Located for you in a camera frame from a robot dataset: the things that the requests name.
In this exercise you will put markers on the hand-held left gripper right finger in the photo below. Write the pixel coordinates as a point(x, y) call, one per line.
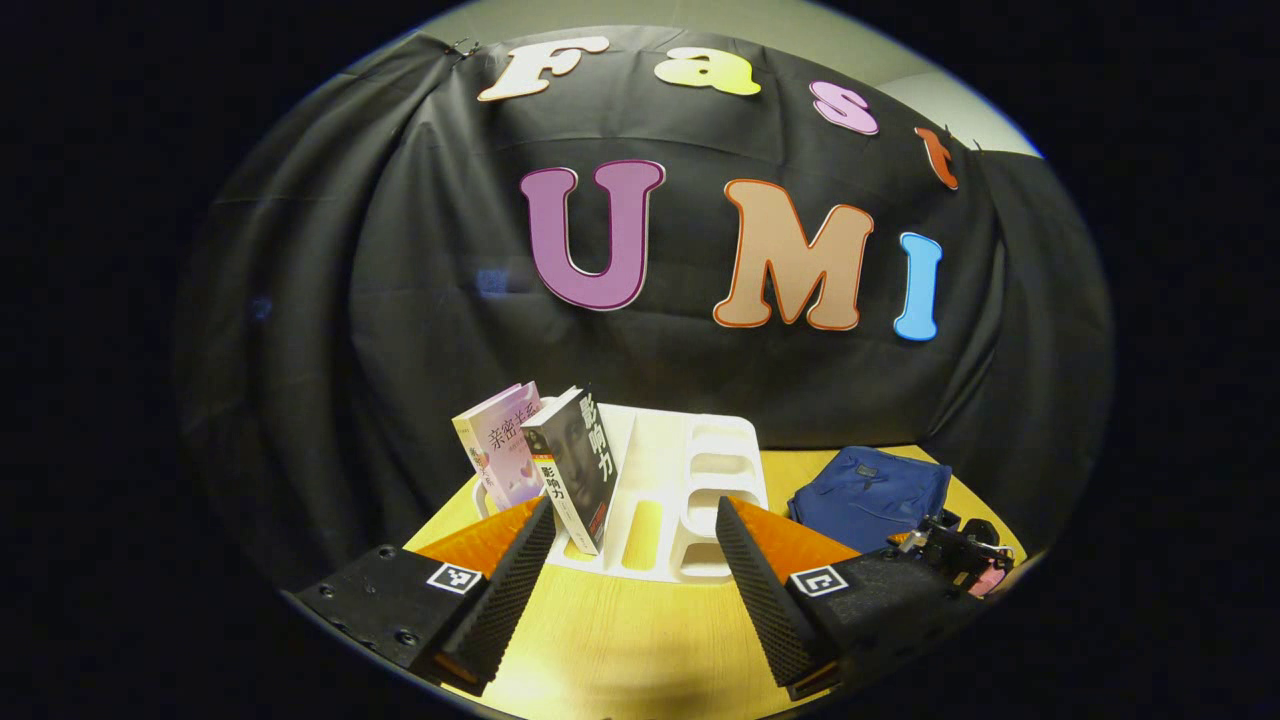
point(765, 610)

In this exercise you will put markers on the pink book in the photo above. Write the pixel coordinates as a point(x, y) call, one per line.
point(495, 450)

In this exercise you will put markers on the white plastic bookshelf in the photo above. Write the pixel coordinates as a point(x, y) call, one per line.
point(720, 480)

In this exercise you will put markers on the black backdrop cloth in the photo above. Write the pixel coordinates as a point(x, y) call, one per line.
point(400, 300)

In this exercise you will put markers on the blue schoolbag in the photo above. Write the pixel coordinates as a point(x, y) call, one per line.
point(870, 495)

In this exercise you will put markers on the black book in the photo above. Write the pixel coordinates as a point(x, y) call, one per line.
point(580, 470)

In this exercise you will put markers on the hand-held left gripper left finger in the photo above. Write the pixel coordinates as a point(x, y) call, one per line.
point(500, 600)

